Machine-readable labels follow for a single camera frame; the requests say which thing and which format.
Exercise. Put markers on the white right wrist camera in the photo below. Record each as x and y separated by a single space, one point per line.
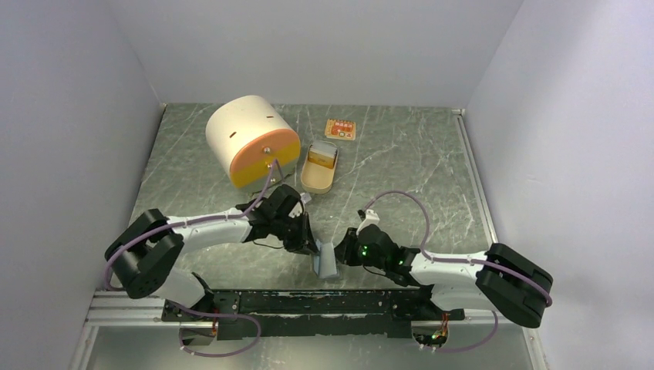
367 217

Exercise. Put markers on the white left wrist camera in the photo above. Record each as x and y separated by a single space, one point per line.
305 198

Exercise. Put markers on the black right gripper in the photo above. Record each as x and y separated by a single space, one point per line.
345 250

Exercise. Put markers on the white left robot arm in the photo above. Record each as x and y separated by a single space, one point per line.
144 255

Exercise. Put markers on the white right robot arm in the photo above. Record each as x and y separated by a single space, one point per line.
499 279

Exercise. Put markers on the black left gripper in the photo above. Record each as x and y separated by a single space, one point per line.
305 240

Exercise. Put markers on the cream cylindrical drawer box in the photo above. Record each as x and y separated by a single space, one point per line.
246 136

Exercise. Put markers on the gold oval tray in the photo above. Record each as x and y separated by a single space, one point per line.
317 179

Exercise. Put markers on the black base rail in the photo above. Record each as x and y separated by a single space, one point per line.
272 313

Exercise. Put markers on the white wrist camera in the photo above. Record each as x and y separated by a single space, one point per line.
305 198
367 217

